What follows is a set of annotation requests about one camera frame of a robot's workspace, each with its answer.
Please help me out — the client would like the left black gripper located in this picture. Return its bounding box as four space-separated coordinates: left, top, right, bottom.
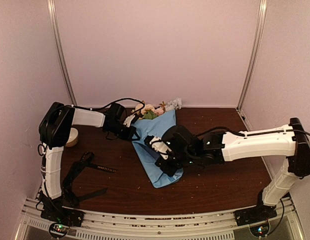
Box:
107 121 140 141

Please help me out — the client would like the blue wrapping paper sheet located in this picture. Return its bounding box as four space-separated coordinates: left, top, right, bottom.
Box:
131 110 185 189

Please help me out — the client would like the white rose stem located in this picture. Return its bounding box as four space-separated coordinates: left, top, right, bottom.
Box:
131 101 157 120

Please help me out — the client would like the large pink peony stem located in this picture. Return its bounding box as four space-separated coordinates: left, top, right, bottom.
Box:
153 101 167 117

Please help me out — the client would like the light blue flower stem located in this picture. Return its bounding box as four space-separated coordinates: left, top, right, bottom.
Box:
166 97 183 111

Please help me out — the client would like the black ribbon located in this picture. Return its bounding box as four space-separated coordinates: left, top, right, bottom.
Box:
61 151 118 208

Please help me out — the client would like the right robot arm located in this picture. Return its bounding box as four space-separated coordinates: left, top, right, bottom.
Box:
144 117 310 221

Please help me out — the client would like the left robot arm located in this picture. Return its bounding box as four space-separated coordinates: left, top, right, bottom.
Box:
37 100 142 222

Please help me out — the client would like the small white bowl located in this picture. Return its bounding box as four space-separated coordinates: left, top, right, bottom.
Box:
65 127 79 148

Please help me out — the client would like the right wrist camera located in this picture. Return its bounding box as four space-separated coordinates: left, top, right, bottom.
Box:
144 135 172 160

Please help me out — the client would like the aluminium front rail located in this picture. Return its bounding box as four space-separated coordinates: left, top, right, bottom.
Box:
19 196 301 240

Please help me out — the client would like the left aluminium frame post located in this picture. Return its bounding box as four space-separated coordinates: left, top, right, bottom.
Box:
47 0 77 106

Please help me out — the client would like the aluminium frame post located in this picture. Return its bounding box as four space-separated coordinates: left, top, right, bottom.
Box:
47 0 77 106
236 0 268 112

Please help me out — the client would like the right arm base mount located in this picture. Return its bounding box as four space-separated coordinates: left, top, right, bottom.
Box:
234 200 277 238

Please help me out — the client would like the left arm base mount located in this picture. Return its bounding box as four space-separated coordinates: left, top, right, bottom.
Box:
40 207 85 239

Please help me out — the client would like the right aluminium frame post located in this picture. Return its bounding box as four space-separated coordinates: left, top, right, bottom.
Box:
236 0 268 112

